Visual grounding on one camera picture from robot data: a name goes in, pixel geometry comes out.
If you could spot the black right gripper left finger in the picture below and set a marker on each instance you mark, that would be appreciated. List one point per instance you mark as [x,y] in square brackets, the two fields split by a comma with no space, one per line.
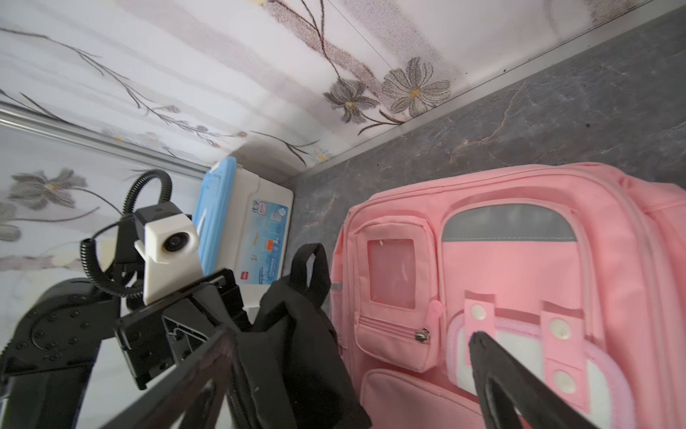
[191,396]

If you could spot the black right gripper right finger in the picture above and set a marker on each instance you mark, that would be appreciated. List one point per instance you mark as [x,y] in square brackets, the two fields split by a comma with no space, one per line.
[510,396]

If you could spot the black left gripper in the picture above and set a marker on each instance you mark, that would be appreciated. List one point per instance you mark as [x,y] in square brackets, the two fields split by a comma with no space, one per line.
[165,333]

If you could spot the black fabric backpack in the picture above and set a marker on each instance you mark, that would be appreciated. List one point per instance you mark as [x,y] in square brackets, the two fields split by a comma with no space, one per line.
[287,371]

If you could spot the pink school backpack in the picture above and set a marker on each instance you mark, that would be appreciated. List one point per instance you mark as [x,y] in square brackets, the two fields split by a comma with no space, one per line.
[577,271]

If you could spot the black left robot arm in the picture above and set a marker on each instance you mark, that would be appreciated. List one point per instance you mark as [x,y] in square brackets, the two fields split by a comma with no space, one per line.
[47,365]

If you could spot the blue lidded storage box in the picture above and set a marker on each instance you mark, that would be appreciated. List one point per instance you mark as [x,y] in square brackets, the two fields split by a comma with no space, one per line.
[243,225]

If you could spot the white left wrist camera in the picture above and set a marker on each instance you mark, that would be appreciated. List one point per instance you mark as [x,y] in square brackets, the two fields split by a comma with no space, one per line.
[168,243]

